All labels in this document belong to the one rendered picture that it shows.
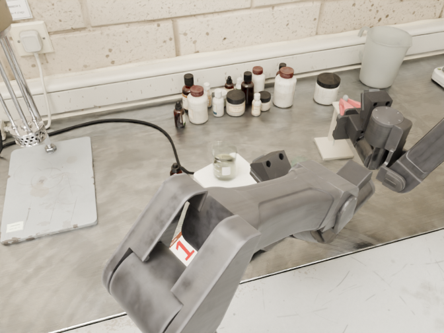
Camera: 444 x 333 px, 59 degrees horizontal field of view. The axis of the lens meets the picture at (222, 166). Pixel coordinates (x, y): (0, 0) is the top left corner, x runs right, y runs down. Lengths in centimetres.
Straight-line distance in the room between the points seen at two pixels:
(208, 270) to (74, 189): 71
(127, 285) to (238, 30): 98
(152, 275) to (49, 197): 68
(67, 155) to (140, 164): 19
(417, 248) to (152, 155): 65
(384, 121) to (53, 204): 72
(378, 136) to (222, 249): 55
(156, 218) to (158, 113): 85
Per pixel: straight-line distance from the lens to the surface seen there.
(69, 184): 100
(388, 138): 81
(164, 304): 32
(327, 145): 107
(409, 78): 143
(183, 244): 81
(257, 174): 60
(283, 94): 116
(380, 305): 82
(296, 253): 84
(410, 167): 80
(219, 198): 33
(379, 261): 87
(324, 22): 133
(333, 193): 45
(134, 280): 34
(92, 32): 115
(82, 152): 107
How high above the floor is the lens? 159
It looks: 45 degrees down
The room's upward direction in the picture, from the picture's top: straight up
